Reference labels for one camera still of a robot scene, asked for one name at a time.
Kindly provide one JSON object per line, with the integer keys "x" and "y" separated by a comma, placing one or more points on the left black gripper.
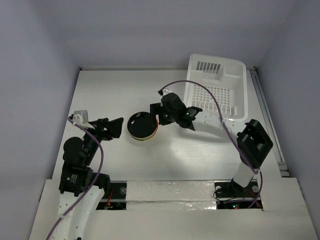
{"x": 115, "y": 127}

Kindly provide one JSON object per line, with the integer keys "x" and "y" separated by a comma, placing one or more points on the black plate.
{"x": 140, "y": 124}

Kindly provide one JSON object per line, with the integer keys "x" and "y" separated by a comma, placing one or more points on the white foam strip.
{"x": 185, "y": 195}

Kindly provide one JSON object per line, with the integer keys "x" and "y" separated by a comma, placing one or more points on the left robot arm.
{"x": 82, "y": 184}

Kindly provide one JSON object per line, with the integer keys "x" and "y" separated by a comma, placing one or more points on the white plastic dish rack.
{"x": 225, "y": 78}

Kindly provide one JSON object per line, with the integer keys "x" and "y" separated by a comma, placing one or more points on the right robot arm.
{"x": 250, "y": 139}

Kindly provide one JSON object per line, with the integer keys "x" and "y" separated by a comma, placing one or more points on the orange plate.
{"x": 156, "y": 125}

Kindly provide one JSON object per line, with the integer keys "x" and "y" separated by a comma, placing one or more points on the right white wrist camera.
{"x": 165, "y": 91}

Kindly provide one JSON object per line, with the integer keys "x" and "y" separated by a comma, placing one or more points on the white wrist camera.
{"x": 81, "y": 118}
{"x": 165, "y": 91}

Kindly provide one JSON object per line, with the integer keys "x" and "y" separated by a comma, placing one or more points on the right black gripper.
{"x": 155, "y": 113}

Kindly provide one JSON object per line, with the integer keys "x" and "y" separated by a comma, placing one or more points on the lime green plate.
{"x": 143, "y": 138}

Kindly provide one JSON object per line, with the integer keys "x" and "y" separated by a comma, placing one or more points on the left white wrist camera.
{"x": 81, "y": 118}

